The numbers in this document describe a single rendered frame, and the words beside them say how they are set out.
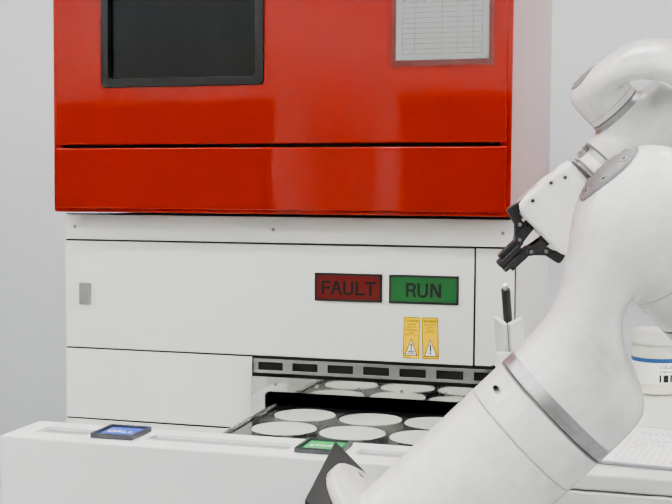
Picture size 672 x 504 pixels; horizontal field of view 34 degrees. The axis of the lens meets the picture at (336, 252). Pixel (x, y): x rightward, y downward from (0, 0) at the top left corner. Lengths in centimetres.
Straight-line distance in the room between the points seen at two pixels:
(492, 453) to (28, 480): 67
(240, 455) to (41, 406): 262
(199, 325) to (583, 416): 113
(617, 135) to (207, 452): 69
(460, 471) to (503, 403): 7
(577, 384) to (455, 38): 95
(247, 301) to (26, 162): 201
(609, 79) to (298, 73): 57
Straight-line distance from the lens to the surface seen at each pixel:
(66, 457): 139
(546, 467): 95
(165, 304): 199
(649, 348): 169
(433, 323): 185
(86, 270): 205
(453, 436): 96
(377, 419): 178
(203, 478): 132
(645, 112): 156
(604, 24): 333
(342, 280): 187
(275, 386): 192
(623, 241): 92
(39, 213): 382
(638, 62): 150
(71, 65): 202
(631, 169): 94
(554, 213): 155
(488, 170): 177
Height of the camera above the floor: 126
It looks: 3 degrees down
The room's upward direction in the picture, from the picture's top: straight up
